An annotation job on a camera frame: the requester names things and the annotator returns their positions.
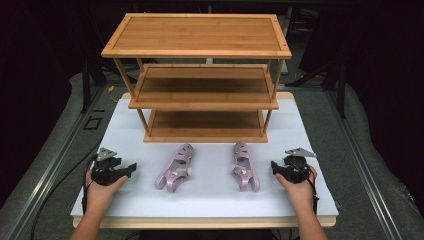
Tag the wooden three-tier shoe rack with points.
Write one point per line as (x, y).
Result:
(200, 35)

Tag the small yellow object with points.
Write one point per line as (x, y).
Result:
(111, 89)

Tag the white table mat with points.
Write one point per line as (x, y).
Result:
(210, 200)

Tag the person's left hand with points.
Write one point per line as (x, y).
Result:
(100, 196)

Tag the purple sandal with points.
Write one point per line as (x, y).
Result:
(176, 168)
(245, 166)

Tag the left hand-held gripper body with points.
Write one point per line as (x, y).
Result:
(105, 171)

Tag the aluminium floor rail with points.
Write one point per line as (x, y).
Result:
(363, 166)
(43, 176)

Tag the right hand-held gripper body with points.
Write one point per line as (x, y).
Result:
(295, 168)

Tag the black stand pole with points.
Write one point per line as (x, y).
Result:
(86, 90)
(341, 93)

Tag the person's right hand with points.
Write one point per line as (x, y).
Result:
(301, 195)

